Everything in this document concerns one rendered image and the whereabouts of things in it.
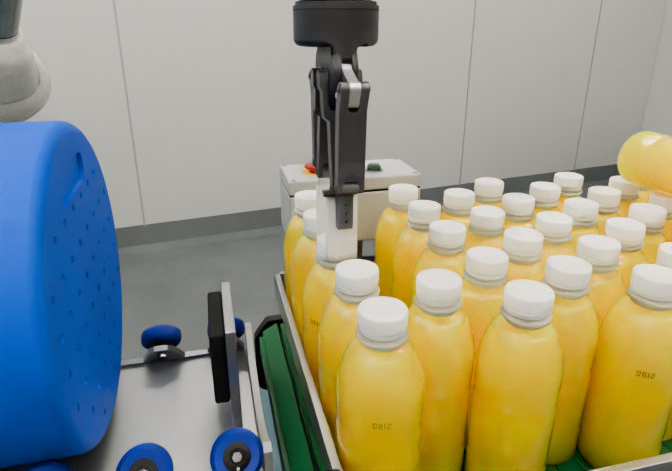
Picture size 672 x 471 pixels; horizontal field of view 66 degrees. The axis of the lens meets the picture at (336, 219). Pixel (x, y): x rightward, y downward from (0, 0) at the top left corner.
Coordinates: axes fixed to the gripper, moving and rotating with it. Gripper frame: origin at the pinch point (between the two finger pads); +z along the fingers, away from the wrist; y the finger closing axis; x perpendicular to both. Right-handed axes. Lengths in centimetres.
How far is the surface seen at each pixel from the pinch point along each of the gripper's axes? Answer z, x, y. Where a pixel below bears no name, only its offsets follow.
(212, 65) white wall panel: 5, -6, -279
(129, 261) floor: 112, -63, -252
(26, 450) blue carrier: 10.1, -26.1, 14.1
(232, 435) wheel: 14.5, -11.8, 11.3
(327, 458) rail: 15.2, -4.4, 15.0
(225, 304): 7.4, -11.5, 1.4
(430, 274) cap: 2.1, 6.0, 9.9
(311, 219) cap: 2.2, -1.3, -6.3
